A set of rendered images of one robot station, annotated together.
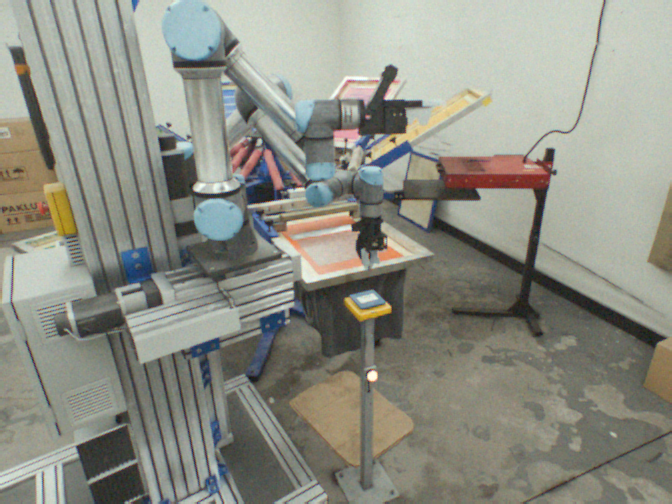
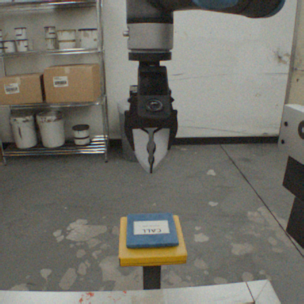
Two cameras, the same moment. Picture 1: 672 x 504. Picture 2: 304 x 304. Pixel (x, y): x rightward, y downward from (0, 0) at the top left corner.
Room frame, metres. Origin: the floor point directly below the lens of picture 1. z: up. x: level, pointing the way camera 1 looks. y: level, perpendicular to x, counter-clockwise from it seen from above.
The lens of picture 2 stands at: (1.83, 0.04, 1.32)
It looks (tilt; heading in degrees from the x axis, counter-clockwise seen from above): 24 degrees down; 199
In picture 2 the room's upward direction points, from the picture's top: straight up
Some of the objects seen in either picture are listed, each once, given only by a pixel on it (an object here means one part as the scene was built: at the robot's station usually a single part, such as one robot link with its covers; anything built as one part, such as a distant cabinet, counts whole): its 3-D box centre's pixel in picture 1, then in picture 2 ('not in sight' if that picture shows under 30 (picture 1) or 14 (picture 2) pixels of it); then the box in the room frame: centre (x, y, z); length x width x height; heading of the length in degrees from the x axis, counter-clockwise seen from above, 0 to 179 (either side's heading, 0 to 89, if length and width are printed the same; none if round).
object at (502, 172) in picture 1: (491, 171); not in sight; (2.78, -1.00, 1.06); 0.61 x 0.46 x 0.12; 83
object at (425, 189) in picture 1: (371, 193); not in sight; (2.87, -0.26, 0.91); 1.34 x 0.40 x 0.08; 83
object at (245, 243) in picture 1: (230, 233); not in sight; (1.24, 0.31, 1.31); 0.15 x 0.15 x 0.10
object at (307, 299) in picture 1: (305, 284); not in sight; (1.86, 0.14, 0.79); 0.46 x 0.09 x 0.33; 23
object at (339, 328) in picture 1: (362, 309); not in sight; (1.71, -0.12, 0.74); 0.45 x 0.03 x 0.43; 113
